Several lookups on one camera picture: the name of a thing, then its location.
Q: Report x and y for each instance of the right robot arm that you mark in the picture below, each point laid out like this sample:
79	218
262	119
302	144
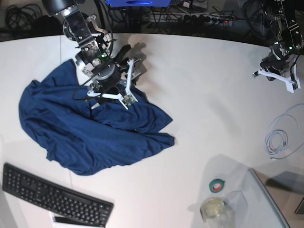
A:
110	77

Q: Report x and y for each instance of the clear glass jar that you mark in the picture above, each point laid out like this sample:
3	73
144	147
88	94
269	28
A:
213	212

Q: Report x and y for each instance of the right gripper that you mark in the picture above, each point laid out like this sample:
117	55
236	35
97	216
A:
109	76

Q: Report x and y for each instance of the dark blue t-shirt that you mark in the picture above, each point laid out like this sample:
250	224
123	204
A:
84	139

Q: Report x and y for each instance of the glass panel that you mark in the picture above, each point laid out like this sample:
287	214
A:
286	188

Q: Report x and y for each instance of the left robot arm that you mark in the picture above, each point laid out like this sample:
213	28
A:
288	44

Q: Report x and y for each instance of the blue box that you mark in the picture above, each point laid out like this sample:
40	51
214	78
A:
138	3

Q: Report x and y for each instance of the black power strip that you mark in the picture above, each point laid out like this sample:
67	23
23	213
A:
208	19

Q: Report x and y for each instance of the black computer keyboard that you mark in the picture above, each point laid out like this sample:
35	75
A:
69	206

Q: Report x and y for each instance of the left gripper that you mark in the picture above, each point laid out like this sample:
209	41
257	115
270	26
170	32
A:
277	61

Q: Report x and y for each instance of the green electrical tape roll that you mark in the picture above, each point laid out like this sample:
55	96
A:
216	185

